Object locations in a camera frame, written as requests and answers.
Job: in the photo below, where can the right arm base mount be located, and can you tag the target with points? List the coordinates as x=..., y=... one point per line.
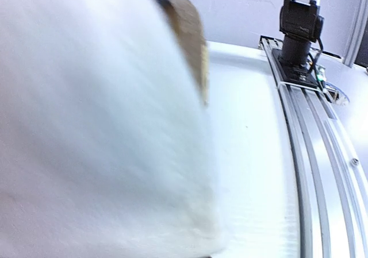
x=297, y=75

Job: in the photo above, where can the wooden pet bed frame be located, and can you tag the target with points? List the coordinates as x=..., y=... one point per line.
x=186, y=22

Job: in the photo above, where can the aluminium front rail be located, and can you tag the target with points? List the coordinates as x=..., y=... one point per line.
x=332, y=187

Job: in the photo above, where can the pink unicorn print blanket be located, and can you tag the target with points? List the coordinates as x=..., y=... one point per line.
x=105, y=142

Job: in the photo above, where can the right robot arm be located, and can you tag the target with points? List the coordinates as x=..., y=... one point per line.
x=301, y=23

